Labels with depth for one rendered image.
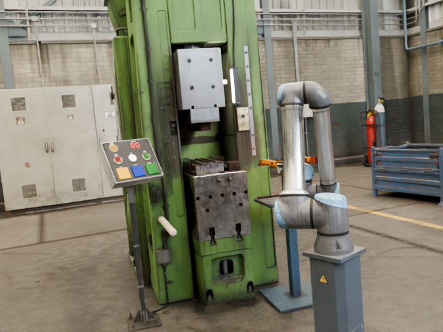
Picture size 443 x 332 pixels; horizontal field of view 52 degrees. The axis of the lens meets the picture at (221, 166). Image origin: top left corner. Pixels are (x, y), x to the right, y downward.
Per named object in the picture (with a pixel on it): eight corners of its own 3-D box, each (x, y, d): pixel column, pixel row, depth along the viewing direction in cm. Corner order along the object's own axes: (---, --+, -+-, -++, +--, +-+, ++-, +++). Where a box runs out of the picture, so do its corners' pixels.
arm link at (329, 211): (348, 234, 207) (345, 196, 206) (310, 234, 213) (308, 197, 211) (349, 225, 222) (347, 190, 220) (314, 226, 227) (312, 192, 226)
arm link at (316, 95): (330, 76, 227) (340, 193, 254) (305, 78, 231) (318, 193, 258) (328, 82, 217) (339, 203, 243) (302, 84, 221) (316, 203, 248)
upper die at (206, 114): (219, 120, 308) (218, 107, 307) (191, 123, 303) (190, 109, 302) (204, 122, 349) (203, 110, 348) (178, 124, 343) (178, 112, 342)
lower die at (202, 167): (224, 172, 312) (223, 159, 311) (196, 175, 306) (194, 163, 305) (208, 167, 352) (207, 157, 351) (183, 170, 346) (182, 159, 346)
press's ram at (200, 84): (236, 105, 311) (232, 47, 307) (182, 109, 301) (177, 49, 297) (219, 109, 351) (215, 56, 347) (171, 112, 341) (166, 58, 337)
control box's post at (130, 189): (147, 323, 294) (130, 159, 283) (142, 324, 293) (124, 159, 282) (147, 320, 297) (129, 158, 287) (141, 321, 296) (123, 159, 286)
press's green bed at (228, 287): (256, 298, 319) (251, 233, 315) (206, 308, 309) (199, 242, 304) (232, 274, 372) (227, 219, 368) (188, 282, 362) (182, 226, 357)
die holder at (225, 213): (252, 233, 314) (246, 170, 310) (199, 242, 304) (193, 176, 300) (227, 219, 368) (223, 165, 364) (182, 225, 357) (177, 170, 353)
